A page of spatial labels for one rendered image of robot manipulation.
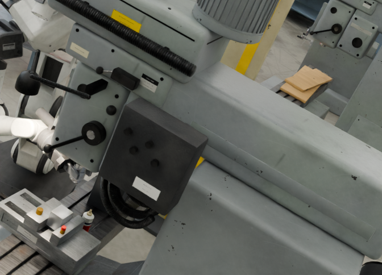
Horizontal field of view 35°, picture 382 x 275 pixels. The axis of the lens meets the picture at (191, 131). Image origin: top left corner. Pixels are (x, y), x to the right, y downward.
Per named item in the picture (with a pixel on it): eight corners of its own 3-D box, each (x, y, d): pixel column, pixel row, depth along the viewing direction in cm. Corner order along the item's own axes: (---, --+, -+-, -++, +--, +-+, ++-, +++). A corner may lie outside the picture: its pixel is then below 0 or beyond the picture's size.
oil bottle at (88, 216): (74, 232, 222) (83, 208, 217) (80, 226, 225) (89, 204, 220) (83, 237, 221) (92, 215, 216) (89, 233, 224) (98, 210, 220)
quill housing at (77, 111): (44, 147, 189) (74, 57, 174) (81, 127, 207) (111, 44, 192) (94, 179, 185) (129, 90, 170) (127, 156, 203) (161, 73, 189)
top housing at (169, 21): (41, 5, 170) (58, -50, 163) (91, -5, 193) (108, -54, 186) (185, 88, 161) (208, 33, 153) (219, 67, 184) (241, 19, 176)
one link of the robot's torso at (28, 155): (20, 146, 303) (32, 77, 270) (57, 163, 303) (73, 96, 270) (4, 167, 292) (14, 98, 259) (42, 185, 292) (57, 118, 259)
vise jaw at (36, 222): (23, 222, 205) (25, 213, 203) (50, 205, 218) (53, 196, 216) (36, 232, 203) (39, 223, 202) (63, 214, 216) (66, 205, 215)
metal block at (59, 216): (45, 224, 207) (50, 211, 204) (56, 217, 212) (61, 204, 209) (57, 232, 206) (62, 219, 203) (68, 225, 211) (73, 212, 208)
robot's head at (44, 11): (34, 16, 210) (28, 9, 201) (48, -10, 211) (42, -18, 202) (52, 24, 210) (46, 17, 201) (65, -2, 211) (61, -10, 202)
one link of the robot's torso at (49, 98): (27, 106, 278) (59, 12, 261) (62, 123, 278) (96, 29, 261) (12, 116, 264) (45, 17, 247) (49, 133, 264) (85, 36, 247)
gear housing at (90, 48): (61, 52, 173) (71, 21, 169) (104, 38, 195) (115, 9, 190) (159, 111, 167) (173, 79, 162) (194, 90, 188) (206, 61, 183)
